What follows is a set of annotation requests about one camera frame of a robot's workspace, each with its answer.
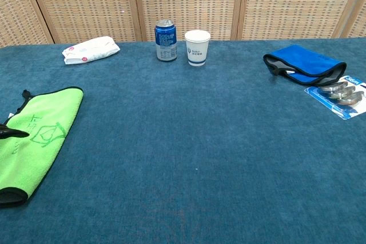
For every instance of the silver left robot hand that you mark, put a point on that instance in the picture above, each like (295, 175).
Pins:
(11, 133)

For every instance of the grey and green microfibre cloth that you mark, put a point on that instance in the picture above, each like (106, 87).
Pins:
(37, 141)

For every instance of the white wet wipes pack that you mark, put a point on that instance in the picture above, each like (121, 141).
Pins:
(90, 50)

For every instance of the blue drink can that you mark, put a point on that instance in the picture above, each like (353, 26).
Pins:
(166, 41)

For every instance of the blue table cloth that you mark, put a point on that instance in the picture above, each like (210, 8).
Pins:
(200, 147)

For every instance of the white paper cup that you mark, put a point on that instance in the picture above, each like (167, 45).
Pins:
(197, 48)

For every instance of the woven bamboo folding screen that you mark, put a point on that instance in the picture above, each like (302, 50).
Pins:
(188, 1)

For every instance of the blister pack of metal hooks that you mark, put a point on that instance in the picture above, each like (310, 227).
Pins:
(338, 95)

